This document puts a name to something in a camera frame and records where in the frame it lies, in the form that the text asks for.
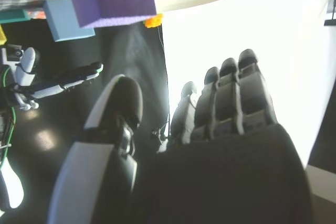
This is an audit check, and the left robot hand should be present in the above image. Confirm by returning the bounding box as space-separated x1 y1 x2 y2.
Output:
47 48 313 224

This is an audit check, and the blue sponge block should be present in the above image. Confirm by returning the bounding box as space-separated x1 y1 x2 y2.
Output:
43 0 96 42

